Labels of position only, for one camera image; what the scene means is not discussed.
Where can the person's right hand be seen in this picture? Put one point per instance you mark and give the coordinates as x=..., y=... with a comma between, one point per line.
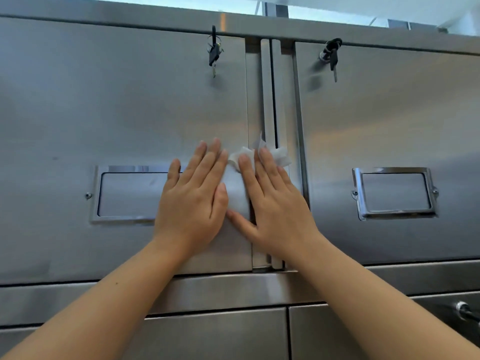
x=281, y=221

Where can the chrome label holder frame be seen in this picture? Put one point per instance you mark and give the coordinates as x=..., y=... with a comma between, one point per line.
x=112, y=168
x=358, y=194

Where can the dark window frame post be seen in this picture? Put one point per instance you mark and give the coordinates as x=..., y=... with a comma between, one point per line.
x=412, y=26
x=281, y=10

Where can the person's left forearm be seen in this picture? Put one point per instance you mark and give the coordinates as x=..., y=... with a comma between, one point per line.
x=93, y=307

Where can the person's left hand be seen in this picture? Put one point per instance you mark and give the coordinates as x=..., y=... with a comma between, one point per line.
x=191, y=213

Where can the person's right forearm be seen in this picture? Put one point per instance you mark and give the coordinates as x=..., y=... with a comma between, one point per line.
x=375, y=314

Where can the black-headed keys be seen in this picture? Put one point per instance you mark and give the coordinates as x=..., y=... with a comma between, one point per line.
x=213, y=54
x=333, y=58
x=473, y=317

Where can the white wet wipe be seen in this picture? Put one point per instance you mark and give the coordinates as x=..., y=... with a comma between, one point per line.
x=281, y=155

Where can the stainless steel cabinet body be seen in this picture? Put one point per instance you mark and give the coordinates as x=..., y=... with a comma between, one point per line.
x=225, y=292

